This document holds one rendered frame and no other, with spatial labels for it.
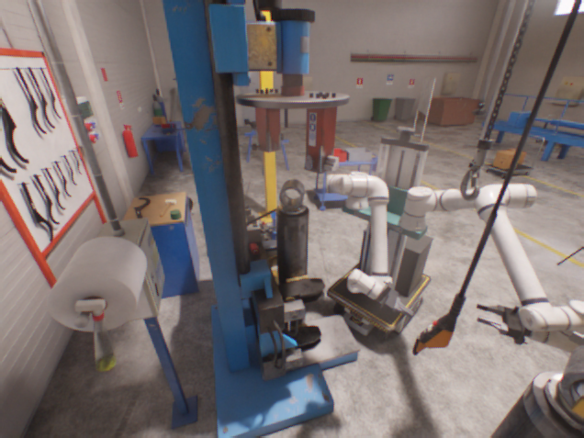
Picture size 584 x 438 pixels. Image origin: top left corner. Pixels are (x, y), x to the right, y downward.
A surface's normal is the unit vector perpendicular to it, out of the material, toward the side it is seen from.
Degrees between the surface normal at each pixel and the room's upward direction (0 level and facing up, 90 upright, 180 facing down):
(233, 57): 90
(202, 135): 90
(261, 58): 90
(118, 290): 90
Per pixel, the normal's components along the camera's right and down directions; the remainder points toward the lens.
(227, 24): 0.29, 0.47
